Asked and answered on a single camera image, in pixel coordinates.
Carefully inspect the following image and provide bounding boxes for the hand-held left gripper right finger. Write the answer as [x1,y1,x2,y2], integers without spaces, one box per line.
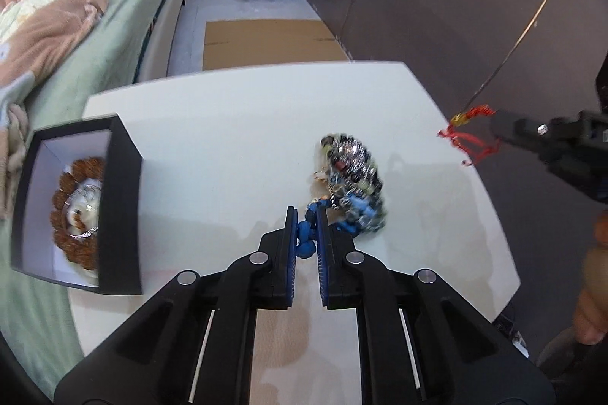
[316,209,556,405]

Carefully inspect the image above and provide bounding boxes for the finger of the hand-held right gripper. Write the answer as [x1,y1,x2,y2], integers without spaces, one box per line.
[488,110,578,159]

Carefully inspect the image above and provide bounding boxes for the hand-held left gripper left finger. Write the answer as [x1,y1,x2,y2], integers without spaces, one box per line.
[54,205,300,405]

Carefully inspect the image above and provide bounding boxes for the blue bead bracelet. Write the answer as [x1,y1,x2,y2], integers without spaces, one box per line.
[294,195,382,259]

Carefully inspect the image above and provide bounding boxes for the red string bracelet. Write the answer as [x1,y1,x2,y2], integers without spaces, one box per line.
[438,102,502,168]

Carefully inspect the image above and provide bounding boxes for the black box with white inside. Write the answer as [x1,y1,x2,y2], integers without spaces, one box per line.
[10,114,144,296]

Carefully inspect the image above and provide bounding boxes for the person's right hand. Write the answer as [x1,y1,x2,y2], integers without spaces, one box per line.
[572,210,608,345]

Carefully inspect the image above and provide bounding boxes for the flat cardboard sheet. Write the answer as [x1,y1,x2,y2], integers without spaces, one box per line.
[203,19,353,71]

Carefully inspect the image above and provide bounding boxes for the bed with green sheet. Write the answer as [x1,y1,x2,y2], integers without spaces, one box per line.
[0,0,193,402]

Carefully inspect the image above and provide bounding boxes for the tan and green blanket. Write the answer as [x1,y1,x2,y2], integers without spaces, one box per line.
[0,0,139,216]

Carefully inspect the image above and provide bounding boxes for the silver and black bead bracelet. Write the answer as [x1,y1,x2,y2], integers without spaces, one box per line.
[311,132,388,235]

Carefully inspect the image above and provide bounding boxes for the pale shiny bracelet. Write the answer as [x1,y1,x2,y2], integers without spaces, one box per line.
[63,181,102,238]

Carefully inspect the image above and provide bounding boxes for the brown bead bracelet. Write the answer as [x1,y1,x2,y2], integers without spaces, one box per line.
[49,156,108,266]

